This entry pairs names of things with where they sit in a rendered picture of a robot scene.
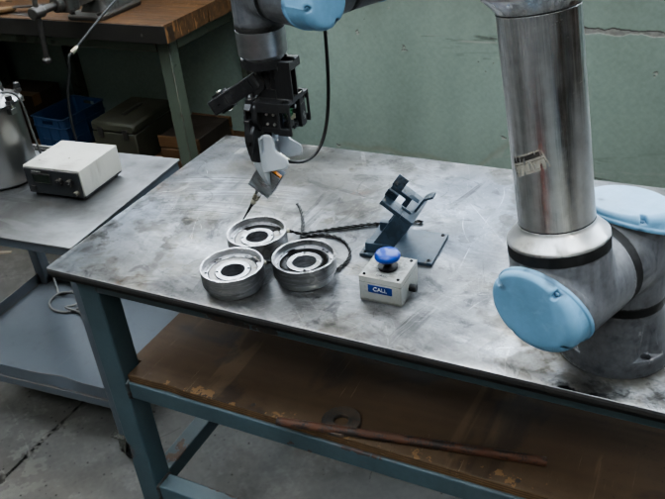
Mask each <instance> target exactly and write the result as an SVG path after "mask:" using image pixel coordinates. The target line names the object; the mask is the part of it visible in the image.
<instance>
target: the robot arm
mask: <svg viewBox="0 0 665 499"><path fill-rule="evenodd" d="M383 1H386V0H231V6H232V13H233V19H234V25H235V35H236V41H237V52H238V55H239V57H240V62H241V67H242V68H243V69H245V70H248V71H253V72H252V73H251V74H250V75H248V76H247V77H245V78H244V79H242V80H241V81H239V82H238V83H236V84H235V85H233V86H232V87H230V88H228V89H227V87H226V88H224V89H223V90H219V91H217V93H216V94H215V95H214V96H212V98H213V99H212V100H210V101H209V102H208V103H207V104H208V105H209V107H210V108H211V110H212V111H213V113H214V114H215V115H216V116H217V115H219V114H221V113H223V114H225V113H226V112H228V111H231V110H232V109H233V107H234V106H235V105H237V102H238V101H240V100H241V99H243V98H244V97H245V98H246V99H245V100H244V101H245V103H244V106H243V114H244V116H243V119H244V121H243V123H244V139H245V144H246V148H247V151H248V153H249V156H250V159H251V161H252V162H253V164H254V166H255V168H256V170H257V171H258V173H259V174H260V176H261V178H262V179H263V180H264V182H265V183H266V184H267V185H271V177H270V171H276V170H282V169H286V168H287V167H288V165H289V161H288V158H287V157H291V156H296V155H300V154H301V153H302V152H303V148H302V146H301V144H299V143H297V142H295V141H294V140H292V139H291V138H290V137H293V131H292V128H293V129H296V128H297V127H304V126H305V125H306V124H307V120H311V110H310V101H309V92H308V88H298V85H297V76H296V66H298V65H299V64H300V58H299V56H298V55H295V54H287V49H288V47H287V39H286V30H285V25H289V26H293V27H295V28H298V29H301V30H304V31H326V30H329V29H330V28H332V27H333V26H334V24H335V23H336V22H337V21H339V20H340V18H341V16H342V14H344V13H347V12H350V11H352V10H355V9H358V8H361V7H365V6H368V5H371V4H374V3H377V2H383ZM480 1H481V2H482V3H484V4H485V5H486V6H487V7H489V8H490V9H491V10H492V11H493V12H494V13H495V18H496V27H497V36H498V45H499V54H500V63H501V70H502V79H503V88H504V97H505V106H506V115H507V124H508V133H509V142H510V151H511V160H512V169H513V178H514V186H515V195H516V204H517V213H518V221H517V222H516V223H515V224H514V225H513V226H512V227H511V229H510V230H509V231H508V234H507V246H508V255H509V264H510V265H509V267H508V268H506V269H504V270H502V271H501V272H500V274H499V276H498V278H497V279H496V280H495V283H494V286H493V299H494V303H495V306H496V309H497V311H498V313H499V315H500V317H501V318H502V320H503V321H504V323H505V324H506V325H507V326H508V327H509V328H510V329H511V330H512V331H513V332H514V333H515V334H516V336H518V337H519V338H520V339H521V340H523V341H524V342H526V343H527V344H529V345H531V346H533V347H535V348H537V349H542V350H545V351H550V352H560V353H561V354H562V355H563V356H564V357H565V358H566V359H567V360H568V361H569V362H570V363H572V364H573V365H574V366H576V367H578V368H580V369H581V370H584V371H586V372H588V373H591V374H594V375H597V376H601V377H605V378H611V379H636V378H641V377H645V376H648V375H651V374H653V373H655V372H657V371H659V370H660V369H662V368H663V367H664V366H665V196H663V195H661V194H659V193H656V192H654V191H651V190H648V189H644V188H640V187H634V186H627V185H604V186H598V187H595V182H594V167H593V153H592V138H591V122H590V107H589V92H588V77H587V62H586V47H585V32H584V17H583V2H582V0H480ZM305 98H306V100H307V109H308V113H306V105H305ZM261 131H262V132H263V136H262V135H261ZM280 152H283V154H285V155H286V156H287V157H286V156H285V155H283V154H281V153H280Z"/></svg>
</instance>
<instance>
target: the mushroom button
mask: <svg viewBox="0 0 665 499"><path fill-rule="evenodd" d="M400 257H401V255H400V252H399V251H398V250H397V249H396V248H393V247H383V248H380V249H378V250H377V251H376V252H375V253H374V258H375V260H376V261H377V262H379V263H382V264H384V266H385V267H390V266H392V263H394V262H396V261H398V260H399V259H400Z"/></svg>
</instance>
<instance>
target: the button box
mask: <svg viewBox="0 0 665 499"><path fill-rule="evenodd" d="M358 278H359V290H360V299H363V300H368V301H373V302H377V303H382V304H387V305H392V306H397V307H401V308H402V307H403V305H404V304H405V302H406V301H407V299H408V298H409V296H410V295H411V293H412V292H417V290H418V285H417V284H418V261H417V260H416V259H412V258H407V257H400V259H399V260H398V261H396V262H394V263H392V266H390V267H385V266H384V264H382V263H379V262H377V261H376V260H375V258H374V256H373V257H372V258H371V259H370V261H369V262H368V263H367V265H366V266H365V267H364V268H363V270H362V271H361V272H360V273H359V275H358Z"/></svg>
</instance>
